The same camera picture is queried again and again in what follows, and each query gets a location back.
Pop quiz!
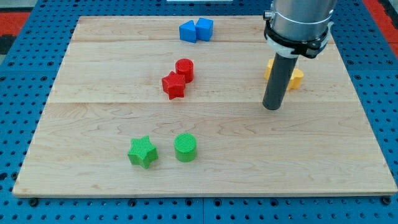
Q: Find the red cylinder block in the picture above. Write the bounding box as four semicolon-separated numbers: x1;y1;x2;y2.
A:
175;58;194;83

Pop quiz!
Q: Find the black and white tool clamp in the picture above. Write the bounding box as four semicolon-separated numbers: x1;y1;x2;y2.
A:
264;20;334;58

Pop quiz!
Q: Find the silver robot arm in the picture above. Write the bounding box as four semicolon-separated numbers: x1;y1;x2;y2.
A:
262;0;337;110

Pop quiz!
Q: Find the blue cube block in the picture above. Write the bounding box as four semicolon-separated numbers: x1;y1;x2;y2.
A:
195;17;214;41

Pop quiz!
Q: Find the green star block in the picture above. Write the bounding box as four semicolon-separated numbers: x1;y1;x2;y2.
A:
127;136;159;169

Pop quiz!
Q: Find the red star block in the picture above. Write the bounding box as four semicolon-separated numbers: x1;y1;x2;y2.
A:
162;71;185;100

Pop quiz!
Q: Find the yellow hexagon block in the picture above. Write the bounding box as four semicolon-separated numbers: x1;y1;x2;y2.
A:
264;59;274;80

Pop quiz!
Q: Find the blue triangular prism block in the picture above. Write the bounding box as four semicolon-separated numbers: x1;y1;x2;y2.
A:
179;20;197;43

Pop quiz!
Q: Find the yellow heart block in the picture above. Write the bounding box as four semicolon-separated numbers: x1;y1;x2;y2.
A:
287;68;304;90

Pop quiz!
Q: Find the green cylinder block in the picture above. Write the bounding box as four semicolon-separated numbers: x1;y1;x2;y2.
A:
174;133;197;162

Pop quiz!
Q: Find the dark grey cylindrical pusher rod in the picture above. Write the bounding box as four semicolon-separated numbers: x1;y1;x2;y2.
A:
262;54;297;110

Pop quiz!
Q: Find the wooden board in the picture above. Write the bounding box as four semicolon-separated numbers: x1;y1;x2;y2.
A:
13;16;397;198

